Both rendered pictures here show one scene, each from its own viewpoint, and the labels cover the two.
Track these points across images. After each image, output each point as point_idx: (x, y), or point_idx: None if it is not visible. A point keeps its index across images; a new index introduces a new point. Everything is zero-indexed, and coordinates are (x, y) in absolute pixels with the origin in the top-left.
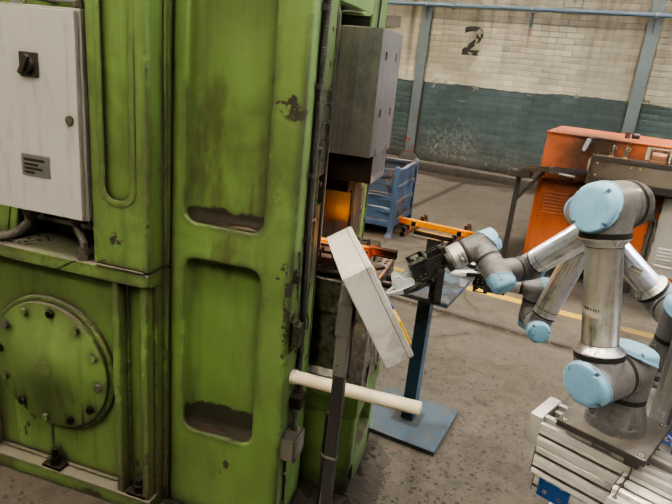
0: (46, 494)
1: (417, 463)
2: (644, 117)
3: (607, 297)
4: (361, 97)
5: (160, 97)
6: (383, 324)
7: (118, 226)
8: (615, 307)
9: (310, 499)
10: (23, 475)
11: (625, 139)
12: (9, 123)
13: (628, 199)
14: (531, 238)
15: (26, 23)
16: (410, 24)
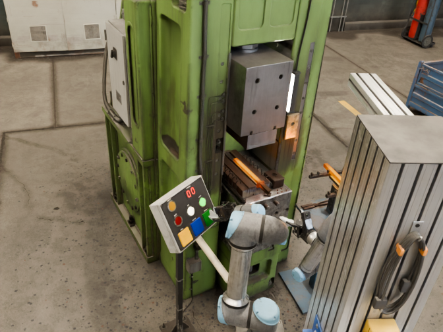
0: (122, 234)
1: (288, 313)
2: None
3: (231, 273)
4: (238, 102)
5: (149, 82)
6: (166, 232)
7: (136, 135)
8: (235, 280)
9: (215, 296)
10: (122, 221)
11: None
12: (113, 75)
13: (242, 228)
14: None
15: (113, 35)
16: None
